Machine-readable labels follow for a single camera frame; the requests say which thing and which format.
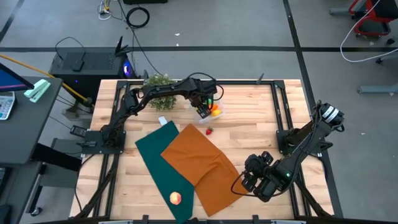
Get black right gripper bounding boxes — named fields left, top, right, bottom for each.
left=241, top=151, right=290, bottom=203

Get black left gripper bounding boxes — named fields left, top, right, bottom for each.
left=186, top=79, right=218, bottom=119

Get clear plastic tupperware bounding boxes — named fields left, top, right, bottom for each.
left=189, top=98, right=226, bottom=125

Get potted plant white flowers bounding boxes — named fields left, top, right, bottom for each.
left=144, top=73, right=178, bottom=111

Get orange brown cloth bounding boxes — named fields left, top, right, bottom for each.
left=160, top=123, right=249, bottom=218

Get dark green cloth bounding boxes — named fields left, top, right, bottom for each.
left=134, top=120, right=196, bottom=224

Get peach fruit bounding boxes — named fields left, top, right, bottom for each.
left=169, top=191, right=183, bottom=206

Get black computer tower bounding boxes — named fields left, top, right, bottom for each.
left=49, top=35, right=138, bottom=104

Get black power adapter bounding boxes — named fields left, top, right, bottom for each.
left=69, top=124, right=88, bottom=139

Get grey table foot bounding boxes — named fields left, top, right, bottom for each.
left=357, top=83, right=398, bottom=95

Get yellow pole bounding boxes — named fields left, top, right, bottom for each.
left=0, top=54, right=90, bottom=104

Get mint green stapler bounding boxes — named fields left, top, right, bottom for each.
left=24, top=78, right=52, bottom=104

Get dark grey desk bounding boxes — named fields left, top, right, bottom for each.
left=0, top=76, right=84, bottom=224

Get computer monitor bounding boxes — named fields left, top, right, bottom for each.
left=0, top=62, right=35, bottom=93

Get red office chair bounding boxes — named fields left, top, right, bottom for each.
left=348, top=0, right=398, bottom=39

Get white calculator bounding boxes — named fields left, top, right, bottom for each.
left=0, top=91, right=16, bottom=121

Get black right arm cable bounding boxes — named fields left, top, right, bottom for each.
left=231, top=170, right=259, bottom=198

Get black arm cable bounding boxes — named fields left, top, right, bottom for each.
left=186, top=72, right=225, bottom=102
left=231, top=170, right=259, bottom=198

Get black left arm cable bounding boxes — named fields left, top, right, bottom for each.
left=186, top=72, right=225, bottom=102

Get black aluminium rig frame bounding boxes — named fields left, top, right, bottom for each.
left=70, top=79, right=343, bottom=224

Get black cable coil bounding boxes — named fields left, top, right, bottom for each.
left=126, top=6, right=151, bottom=29

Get white cable bundle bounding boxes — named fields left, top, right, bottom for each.
left=98, top=0, right=113, bottom=21

